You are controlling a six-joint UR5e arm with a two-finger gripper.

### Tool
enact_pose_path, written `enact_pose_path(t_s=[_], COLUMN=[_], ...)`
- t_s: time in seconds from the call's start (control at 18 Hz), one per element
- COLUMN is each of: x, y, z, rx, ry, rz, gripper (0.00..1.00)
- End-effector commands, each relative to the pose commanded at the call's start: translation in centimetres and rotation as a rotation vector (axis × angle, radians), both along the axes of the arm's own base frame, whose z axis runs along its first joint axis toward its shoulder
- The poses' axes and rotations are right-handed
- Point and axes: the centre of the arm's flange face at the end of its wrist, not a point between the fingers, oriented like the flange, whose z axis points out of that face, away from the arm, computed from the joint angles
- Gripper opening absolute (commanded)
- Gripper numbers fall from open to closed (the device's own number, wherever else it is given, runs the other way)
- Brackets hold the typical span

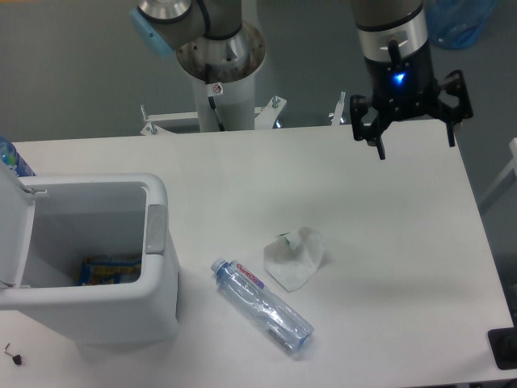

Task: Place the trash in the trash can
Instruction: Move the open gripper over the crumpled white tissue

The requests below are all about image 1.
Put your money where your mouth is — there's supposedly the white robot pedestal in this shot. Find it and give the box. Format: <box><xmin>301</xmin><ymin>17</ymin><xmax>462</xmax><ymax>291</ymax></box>
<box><xmin>176</xmin><ymin>22</ymin><xmax>266</xmax><ymax>133</ymax></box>

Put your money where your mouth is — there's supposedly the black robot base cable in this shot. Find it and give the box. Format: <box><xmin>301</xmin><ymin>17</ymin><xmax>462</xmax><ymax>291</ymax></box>
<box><xmin>204</xmin><ymin>63</ymin><xmax>226</xmax><ymax>132</ymax></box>

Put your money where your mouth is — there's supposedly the blue yellow snack packet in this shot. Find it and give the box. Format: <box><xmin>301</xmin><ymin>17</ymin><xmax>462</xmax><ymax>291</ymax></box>
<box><xmin>78</xmin><ymin>255</ymin><xmax>142</xmax><ymax>286</ymax></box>

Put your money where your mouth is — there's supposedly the clear plastic water bottle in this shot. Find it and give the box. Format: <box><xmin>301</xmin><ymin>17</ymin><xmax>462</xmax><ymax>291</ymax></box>
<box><xmin>211</xmin><ymin>258</ymin><xmax>314</xmax><ymax>354</ymax></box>

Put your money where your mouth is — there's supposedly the white base strut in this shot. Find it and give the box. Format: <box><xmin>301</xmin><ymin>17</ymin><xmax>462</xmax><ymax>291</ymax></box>
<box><xmin>149</xmin><ymin>95</ymin><xmax>288</xmax><ymax>133</ymax></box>

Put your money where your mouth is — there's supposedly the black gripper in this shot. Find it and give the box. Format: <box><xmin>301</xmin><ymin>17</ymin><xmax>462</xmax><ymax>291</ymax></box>
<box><xmin>348</xmin><ymin>39</ymin><xmax>474</xmax><ymax>161</ymax></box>

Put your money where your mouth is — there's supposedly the small hex key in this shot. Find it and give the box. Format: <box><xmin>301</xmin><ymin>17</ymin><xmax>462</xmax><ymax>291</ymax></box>
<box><xmin>3</xmin><ymin>344</ymin><xmax>13</xmax><ymax>358</ymax></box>

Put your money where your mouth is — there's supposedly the white wrapper bag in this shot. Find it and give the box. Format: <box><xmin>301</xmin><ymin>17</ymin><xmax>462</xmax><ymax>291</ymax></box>
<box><xmin>263</xmin><ymin>226</ymin><xmax>326</xmax><ymax>293</ymax></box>

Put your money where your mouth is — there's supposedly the blue plastic bag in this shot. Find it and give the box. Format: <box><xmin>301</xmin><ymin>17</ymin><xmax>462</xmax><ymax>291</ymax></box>
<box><xmin>423</xmin><ymin>0</ymin><xmax>498</xmax><ymax>50</ymax></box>

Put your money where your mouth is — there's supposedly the blue labelled bottle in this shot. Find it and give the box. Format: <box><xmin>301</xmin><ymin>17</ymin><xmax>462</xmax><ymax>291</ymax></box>
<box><xmin>1</xmin><ymin>137</ymin><xmax>36</xmax><ymax>177</ymax></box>

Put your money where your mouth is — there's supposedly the white levelling foot bracket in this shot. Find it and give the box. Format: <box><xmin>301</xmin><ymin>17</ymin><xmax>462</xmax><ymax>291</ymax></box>
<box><xmin>140</xmin><ymin>104</ymin><xmax>158</xmax><ymax>136</ymax></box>

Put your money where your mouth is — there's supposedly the white plastic trash can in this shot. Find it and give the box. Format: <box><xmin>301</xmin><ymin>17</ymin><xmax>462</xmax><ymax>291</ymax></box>
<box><xmin>1</xmin><ymin>166</ymin><xmax>179</xmax><ymax>344</ymax></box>

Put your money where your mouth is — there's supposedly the white frame at right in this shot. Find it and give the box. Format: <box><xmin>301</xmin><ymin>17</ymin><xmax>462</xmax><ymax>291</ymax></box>
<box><xmin>478</xmin><ymin>138</ymin><xmax>516</xmax><ymax>216</ymax></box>

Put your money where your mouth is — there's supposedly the black device at edge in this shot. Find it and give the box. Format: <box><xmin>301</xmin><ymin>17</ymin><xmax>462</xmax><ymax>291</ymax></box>
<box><xmin>487</xmin><ymin>327</ymin><xmax>516</xmax><ymax>370</ymax></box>

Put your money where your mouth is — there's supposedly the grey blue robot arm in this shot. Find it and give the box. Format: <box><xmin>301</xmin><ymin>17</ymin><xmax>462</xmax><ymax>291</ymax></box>
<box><xmin>130</xmin><ymin>1</ymin><xmax>473</xmax><ymax>156</ymax></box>

